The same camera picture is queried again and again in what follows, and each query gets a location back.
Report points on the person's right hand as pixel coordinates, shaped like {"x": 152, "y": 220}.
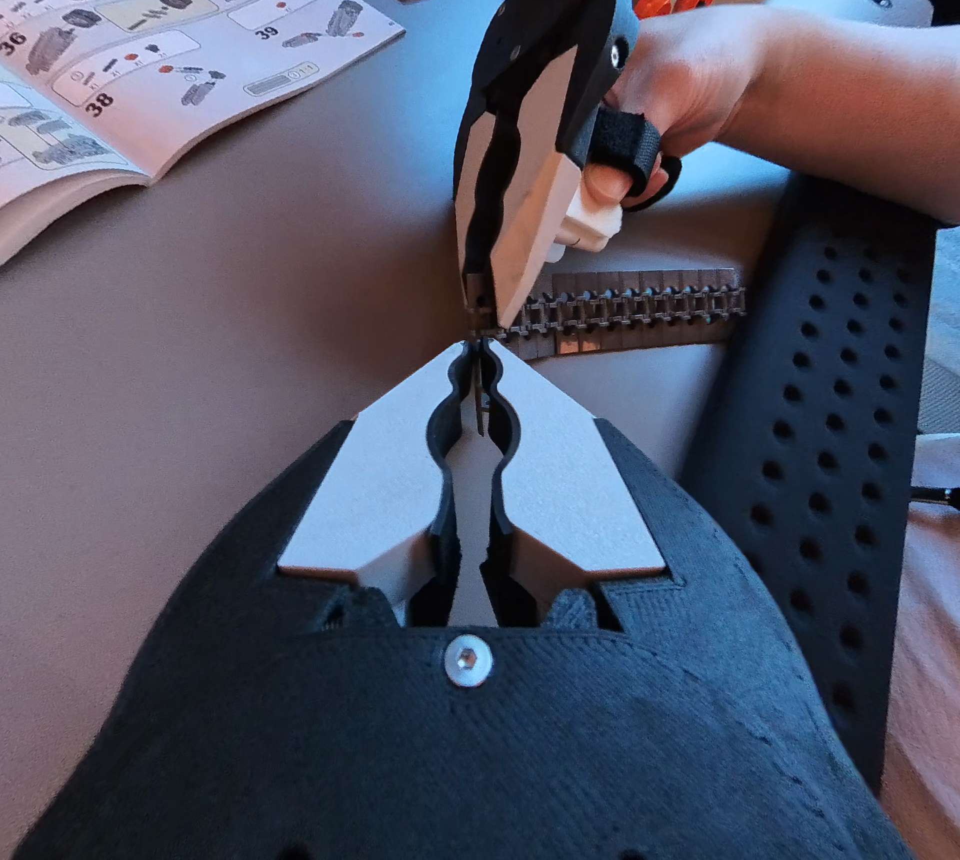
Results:
{"x": 690, "y": 73}

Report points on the small black track link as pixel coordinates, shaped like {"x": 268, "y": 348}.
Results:
{"x": 478, "y": 388}

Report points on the person's right forearm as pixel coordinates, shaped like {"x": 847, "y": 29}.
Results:
{"x": 847, "y": 95}

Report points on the grey desk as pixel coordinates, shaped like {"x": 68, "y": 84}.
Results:
{"x": 225, "y": 350}

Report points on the black perforated panel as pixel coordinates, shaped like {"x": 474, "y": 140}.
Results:
{"x": 825, "y": 463}

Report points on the open instruction booklet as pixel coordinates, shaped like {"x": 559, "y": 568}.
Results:
{"x": 150, "y": 65}

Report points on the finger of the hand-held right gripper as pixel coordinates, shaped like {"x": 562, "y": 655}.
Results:
{"x": 540, "y": 200}
{"x": 469, "y": 185}

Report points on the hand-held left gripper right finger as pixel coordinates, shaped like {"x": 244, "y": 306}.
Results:
{"x": 585, "y": 500}

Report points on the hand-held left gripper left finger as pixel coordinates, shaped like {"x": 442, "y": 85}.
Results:
{"x": 360, "y": 500}

